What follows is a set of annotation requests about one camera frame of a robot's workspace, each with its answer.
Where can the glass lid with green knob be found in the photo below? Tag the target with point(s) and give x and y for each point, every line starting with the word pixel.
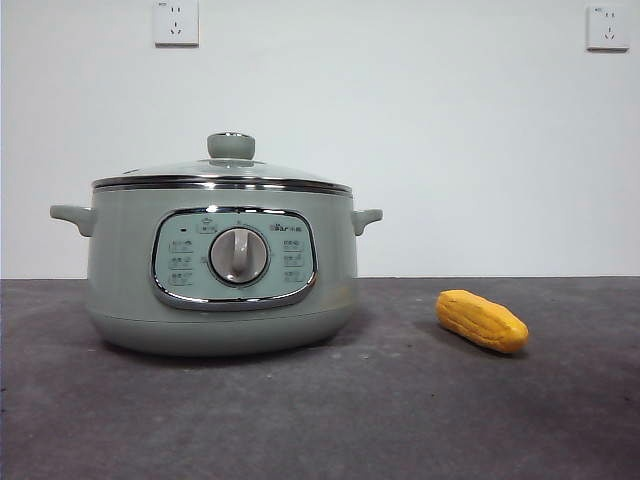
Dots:
pixel 231 147

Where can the yellow corn cob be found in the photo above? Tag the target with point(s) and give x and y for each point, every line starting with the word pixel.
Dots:
pixel 482 320

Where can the pale green electric pot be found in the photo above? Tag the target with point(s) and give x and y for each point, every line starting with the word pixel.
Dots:
pixel 125 280

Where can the white wall socket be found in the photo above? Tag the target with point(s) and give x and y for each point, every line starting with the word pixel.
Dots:
pixel 176 25
pixel 607 30

